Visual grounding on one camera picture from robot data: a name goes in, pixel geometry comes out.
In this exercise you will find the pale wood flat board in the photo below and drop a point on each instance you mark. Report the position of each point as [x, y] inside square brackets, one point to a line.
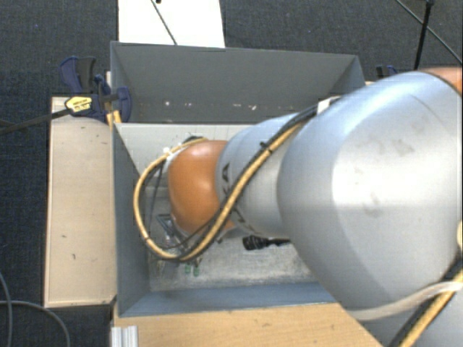
[79, 212]

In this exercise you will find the grey metal bin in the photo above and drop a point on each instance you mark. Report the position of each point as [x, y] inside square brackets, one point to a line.
[217, 78]

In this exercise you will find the black cylinder on white bracket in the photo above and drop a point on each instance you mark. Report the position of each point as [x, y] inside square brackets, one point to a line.
[255, 242]

